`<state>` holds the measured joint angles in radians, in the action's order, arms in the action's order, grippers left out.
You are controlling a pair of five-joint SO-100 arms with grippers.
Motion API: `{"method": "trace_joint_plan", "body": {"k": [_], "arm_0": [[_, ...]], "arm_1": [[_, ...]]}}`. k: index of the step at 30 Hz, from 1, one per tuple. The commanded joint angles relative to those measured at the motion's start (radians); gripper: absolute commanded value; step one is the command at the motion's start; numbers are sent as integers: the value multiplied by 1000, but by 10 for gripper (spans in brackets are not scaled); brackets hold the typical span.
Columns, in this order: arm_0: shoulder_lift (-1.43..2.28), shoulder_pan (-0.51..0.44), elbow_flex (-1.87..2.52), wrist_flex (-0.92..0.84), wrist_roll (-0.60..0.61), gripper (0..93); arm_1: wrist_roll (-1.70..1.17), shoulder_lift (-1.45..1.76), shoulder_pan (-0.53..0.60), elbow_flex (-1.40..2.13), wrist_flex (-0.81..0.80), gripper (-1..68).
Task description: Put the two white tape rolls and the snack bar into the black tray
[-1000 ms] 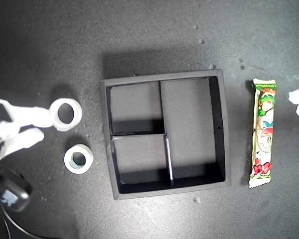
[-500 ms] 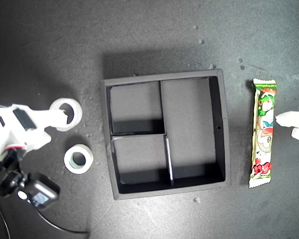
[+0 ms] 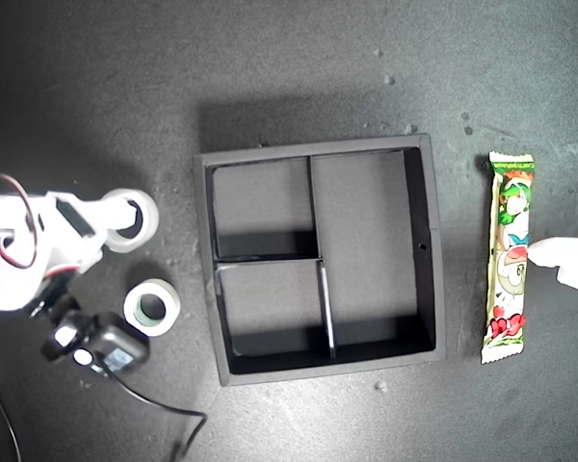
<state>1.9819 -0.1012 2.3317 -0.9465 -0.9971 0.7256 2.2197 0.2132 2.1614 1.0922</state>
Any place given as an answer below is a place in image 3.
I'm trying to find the wide white tape roll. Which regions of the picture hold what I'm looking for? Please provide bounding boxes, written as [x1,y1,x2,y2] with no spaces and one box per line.
[100,189,160,255]

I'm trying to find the green printed snack bar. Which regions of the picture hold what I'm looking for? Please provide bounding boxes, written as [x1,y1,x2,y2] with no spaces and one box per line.
[480,151,535,366]

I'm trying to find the black compartment tray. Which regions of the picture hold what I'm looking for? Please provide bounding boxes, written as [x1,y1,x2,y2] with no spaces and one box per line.
[193,133,448,388]

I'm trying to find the red and black wires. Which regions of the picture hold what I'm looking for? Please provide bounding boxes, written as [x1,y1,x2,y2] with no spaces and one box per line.
[0,172,39,270]

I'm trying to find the thin black cable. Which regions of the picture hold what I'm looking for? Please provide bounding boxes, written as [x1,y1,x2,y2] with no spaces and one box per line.
[0,382,23,462]

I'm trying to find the black camera cable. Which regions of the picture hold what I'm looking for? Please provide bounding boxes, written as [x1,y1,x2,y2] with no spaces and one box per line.
[103,368,209,462]

